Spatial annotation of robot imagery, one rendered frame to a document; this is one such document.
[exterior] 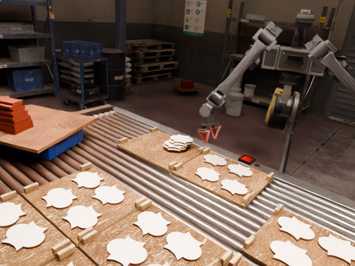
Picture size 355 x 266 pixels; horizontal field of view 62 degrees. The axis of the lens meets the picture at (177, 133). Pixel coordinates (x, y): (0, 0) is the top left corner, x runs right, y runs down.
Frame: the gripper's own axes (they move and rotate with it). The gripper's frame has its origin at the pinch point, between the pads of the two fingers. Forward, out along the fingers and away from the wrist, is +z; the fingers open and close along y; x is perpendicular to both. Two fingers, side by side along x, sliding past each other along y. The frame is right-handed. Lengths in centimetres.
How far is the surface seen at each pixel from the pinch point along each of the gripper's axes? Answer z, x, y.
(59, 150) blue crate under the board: -2, -63, 52
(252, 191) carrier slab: 20.2, 28.4, 11.1
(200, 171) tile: 12.7, 2.2, 15.0
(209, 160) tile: 11.7, -0.2, 1.5
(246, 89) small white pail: 23, -178, -435
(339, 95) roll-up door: 41, -15, -465
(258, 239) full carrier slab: 25, 43, 40
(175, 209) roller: 18.7, 8.2, 44.9
